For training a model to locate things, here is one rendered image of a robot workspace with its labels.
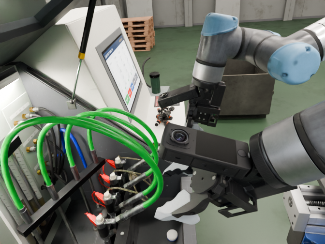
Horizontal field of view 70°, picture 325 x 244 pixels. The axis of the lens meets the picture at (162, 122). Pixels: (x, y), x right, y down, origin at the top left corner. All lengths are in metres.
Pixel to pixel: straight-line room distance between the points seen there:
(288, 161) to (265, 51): 0.30
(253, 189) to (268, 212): 1.81
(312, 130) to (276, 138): 0.04
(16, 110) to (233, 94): 2.52
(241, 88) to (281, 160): 2.72
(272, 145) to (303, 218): 0.63
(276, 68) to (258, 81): 2.50
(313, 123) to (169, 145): 0.15
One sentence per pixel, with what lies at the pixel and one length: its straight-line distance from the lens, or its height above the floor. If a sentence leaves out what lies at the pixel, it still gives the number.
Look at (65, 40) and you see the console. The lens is 0.83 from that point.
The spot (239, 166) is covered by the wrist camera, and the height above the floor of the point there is 1.44.
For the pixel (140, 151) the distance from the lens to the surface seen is 0.50.
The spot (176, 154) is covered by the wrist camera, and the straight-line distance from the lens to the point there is 0.28.
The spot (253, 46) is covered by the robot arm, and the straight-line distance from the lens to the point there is 0.57.
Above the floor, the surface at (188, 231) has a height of 0.95.
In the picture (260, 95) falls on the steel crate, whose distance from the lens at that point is 3.07.
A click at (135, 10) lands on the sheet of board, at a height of 0.75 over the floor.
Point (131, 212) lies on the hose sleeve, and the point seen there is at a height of 1.14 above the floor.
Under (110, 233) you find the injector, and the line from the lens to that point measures 0.73.
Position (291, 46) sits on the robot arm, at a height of 1.51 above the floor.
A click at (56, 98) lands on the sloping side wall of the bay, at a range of 0.87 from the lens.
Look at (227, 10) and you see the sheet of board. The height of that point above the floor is 0.53.
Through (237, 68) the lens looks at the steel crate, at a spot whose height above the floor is 0.43.
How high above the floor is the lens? 1.63
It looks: 31 degrees down
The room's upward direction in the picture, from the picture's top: 6 degrees counter-clockwise
